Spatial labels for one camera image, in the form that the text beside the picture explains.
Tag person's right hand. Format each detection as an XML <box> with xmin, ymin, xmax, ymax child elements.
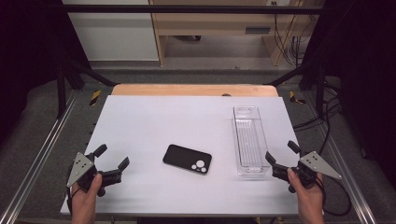
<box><xmin>286</xmin><ymin>167</ymin><xmax>325</xmax><ymax>210</ymax></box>

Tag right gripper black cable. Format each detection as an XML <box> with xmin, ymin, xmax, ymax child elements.
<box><xmin>317</xmin><ymin>176</ymin><xmax>353</xmax><ymax>217</ymax></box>

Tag white cabinet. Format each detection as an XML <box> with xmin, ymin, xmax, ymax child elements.
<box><xmin>61</xmin><ymin>0</ymin><xmax>161</xmax><ymax>63</ymax></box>

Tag black frame crossbar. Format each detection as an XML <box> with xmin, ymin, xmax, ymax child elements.
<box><xmin>62</xmin><ymin>4</ymin><xmax>326</xmax><ymax>15</ymax></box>

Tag aluminium rail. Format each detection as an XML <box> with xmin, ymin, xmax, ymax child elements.
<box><xmin>303</xmin><ymin>92</ymin><xmax>378</xmax><ymax>224</ymax></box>
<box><xmin>0</xmin><ymin>90</ymin><xmax>79</xmax><ymax>224</ymax></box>

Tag light wooden desk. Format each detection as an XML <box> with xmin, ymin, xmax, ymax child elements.
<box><xmin>148</xmin><ymin>0</ymin><xmax>325</xmax><ymax>67</ymax></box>

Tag black metal stand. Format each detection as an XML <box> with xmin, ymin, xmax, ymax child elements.
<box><xmin>55</xmin><ymin>58</ymin><xmax>119</xmax><ymax>119</ymax></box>
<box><xmin>263</xmin><ymin>60</ymin><xmax>327</xmax><ymax>117</ymax></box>

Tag hanging black cables bundle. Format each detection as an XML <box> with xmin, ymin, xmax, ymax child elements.
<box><xmin>272</xmin><ymin>1</ymin><xmax>316</xmax><ymax>67</ymax></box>

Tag person's left hand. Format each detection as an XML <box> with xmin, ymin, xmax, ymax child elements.
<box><xmin>70</xmin><ymin>173</ymin><xmax>104</xmax><ymax>210</ymax></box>

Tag wooden table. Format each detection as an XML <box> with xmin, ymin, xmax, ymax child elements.
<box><xmin>111</xmin><ymin>83</ymin><xmax>279</xmax><ymax>98</ymax></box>

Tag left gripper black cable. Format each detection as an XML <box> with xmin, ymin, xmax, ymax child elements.
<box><xmin>65</xmin><ymin>183</ymin><xmax>76</xmax><ymax>217</ymax></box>

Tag clear plastic storage box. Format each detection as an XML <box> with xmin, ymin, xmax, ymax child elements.
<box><xmin>231</xmin><ymin>105</ymin><xmax>271</xmax><ymax>181</ymax></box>

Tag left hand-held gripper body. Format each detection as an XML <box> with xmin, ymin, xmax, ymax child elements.
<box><xmin>65</xmin><ymin>151</ymin><xmax>123</xmax><ymax>198</ymax></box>

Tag black floor cables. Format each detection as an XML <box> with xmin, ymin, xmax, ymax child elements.
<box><xmin>292</xmin><ymin>78</ymin><xmax>344</xmax><ymax>157</ymax></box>

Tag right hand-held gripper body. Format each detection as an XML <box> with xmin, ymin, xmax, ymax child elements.
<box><xmin>271</xmin><ymin>150</ymin><xmax>343</xmax><ymax>194</ymax></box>

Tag white board sheet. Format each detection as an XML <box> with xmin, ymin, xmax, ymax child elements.
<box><xmin>60</xmin><ymin>94</ymin><xmax>312</xmax><ymax>217</ymax></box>

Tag black phone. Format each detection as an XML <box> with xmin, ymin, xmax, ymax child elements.
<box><xmin>162</xmin><ymin>144</ymin><xmax>213</xmax><ymax>175</ymax></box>

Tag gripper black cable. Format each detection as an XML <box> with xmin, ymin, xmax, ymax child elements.
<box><xmin>317</xmin><ymin>176</ymin><xmax>353</xmax><ymax>217</ymax></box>
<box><xmin>65</xmin><ymin>183</ymin><xmax>76</xmax><ymax>217</ymax></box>

